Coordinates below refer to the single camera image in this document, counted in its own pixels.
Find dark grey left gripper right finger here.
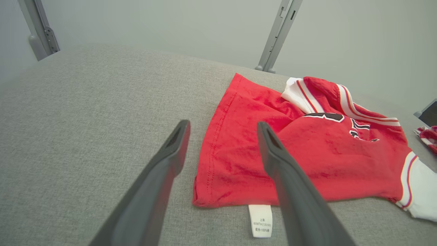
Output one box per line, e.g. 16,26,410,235
256,121,357,246

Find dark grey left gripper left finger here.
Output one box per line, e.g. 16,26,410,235
88,119,191,246

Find red basketball jersey white trim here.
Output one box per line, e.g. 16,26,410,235
192,72,437,238

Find red shorts with white stripe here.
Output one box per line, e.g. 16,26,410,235
413,125,437,154

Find dark grey box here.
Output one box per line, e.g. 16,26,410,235
413,99,437,127

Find grey window frame post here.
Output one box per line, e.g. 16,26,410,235
255,0,304,74

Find grey hinged metal post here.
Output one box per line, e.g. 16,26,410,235
17,0,61,62

